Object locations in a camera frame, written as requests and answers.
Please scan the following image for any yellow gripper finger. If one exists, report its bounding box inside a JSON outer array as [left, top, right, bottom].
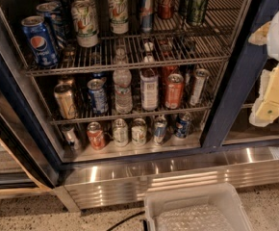
[[248, 21, 270, 46], [249, 64, 279, 127]]

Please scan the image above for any silver slim can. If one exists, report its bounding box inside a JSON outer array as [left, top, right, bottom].
[[190, 68, 210, 106]]

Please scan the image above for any front green can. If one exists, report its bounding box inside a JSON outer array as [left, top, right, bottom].
[[187, 0, 209, 26]]

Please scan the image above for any red can middle shelf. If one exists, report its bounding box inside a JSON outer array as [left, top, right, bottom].
[[165, 73, 184, 109]]

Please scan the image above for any blue Pepsi can bottom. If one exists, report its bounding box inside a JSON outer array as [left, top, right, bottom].
[[174, 112, 191, 139]]

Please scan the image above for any blue pepsi can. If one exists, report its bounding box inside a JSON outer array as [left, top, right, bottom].
[[174, 112, 191, 139], [43, 0, 69, 20], [36, 2, 66, 49], [21, 15, 59, 68]]

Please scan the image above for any red Coca-Cola can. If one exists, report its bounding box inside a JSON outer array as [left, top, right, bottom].
[[157, 0, 174, 19]]

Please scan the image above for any Red Bull can top shelf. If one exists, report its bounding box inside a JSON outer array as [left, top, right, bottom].
[[139, 0, 154, 33]]

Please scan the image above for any Red Bull can bottom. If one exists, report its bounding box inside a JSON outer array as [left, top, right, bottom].
[[153, 116, 167, 145]]

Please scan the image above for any stainless steel fridge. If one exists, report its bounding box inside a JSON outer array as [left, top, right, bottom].
[[0, 0, 279, 211]]

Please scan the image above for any white green can bottom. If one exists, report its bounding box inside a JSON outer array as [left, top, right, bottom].
[[131, 118, 147, 146]]

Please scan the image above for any white can bottom shelf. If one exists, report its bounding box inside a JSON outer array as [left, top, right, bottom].
[[113, 118, 129, 147]]

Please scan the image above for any blue can middle shelf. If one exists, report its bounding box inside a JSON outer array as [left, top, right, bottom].
[[87, 79, 109, 115]]

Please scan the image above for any red can bottom shelf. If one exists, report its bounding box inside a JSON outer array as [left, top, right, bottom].
[[87, 122, 106, 150]]

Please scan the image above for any gold can middle shelf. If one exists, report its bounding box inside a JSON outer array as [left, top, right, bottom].
[[54, 84, 78, 119]]

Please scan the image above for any silver can bottom left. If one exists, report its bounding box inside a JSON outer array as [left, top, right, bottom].
[[61, 124, 81, 150]]

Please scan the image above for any front blue Pepsi can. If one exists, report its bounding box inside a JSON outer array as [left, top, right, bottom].
[[21, 15, 59, 68]]

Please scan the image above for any open fridge door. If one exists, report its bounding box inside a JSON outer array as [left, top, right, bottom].
[[0, 53, 58, 198]]

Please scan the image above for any white label bottle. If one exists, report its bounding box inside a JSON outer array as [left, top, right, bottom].
[[139, 67, 159, 111]]

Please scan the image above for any clear water bottle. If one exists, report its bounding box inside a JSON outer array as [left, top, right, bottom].
[[113, 47, 133, 114]]

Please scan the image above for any white plastic bin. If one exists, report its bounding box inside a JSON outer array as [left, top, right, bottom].
[[144, 183, 253, 231]]

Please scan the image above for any middle wire shelf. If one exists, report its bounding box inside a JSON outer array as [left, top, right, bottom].
[[49, 61, 225, 126]]

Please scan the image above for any wire shelf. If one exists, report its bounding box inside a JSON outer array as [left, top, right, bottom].
[[26, 0, 244, 77], [49, 61, 225, 126]]

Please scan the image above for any top wire shelf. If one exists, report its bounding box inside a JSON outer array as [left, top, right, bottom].
[[26, 0, 244, 77]]

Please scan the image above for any black cable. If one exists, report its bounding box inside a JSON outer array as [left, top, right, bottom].
[[105, 210, 146, 231]]

